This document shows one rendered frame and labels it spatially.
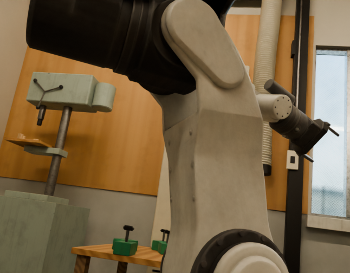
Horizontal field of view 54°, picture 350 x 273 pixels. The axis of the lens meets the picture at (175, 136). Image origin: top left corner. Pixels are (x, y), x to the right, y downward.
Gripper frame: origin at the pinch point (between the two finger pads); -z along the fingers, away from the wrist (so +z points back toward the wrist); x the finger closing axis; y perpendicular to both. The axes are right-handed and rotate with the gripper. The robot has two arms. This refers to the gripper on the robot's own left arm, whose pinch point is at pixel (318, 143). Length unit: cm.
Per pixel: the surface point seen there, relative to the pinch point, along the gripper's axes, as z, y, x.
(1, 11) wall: 123, 220, -80
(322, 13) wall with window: -79, 178, 68
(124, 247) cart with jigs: 18, 18, -79
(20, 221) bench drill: 46, 78, -141
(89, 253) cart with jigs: 27, 21, -91
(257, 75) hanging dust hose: -49, 144, 2
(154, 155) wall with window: -21, 137, -90
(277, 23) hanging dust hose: -47, 167, 39
